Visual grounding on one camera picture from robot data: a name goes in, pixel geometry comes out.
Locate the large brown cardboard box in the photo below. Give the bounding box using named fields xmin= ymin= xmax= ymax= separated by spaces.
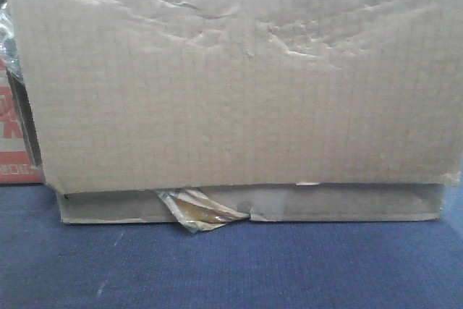
xmin=7 ymin=0 xmax=462 ymax=224

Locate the peeling clear packing tape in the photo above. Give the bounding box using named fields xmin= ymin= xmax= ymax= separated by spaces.
xmin=155 ymin=189 xmax=250 ymax=233

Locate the red and white printed carton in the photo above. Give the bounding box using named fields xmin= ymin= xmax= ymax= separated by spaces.
xmin=1 ymin=62 xmax=43 ymax=185

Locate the blue fabric mat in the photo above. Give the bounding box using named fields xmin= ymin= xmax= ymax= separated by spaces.
xmin=1 ymin=185 xmax=462 ymax=308

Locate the crinkled clear plastic wrap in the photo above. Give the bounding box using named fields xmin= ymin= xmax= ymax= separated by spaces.
xmin=1 ymin=1 xmax=25 ymax=84

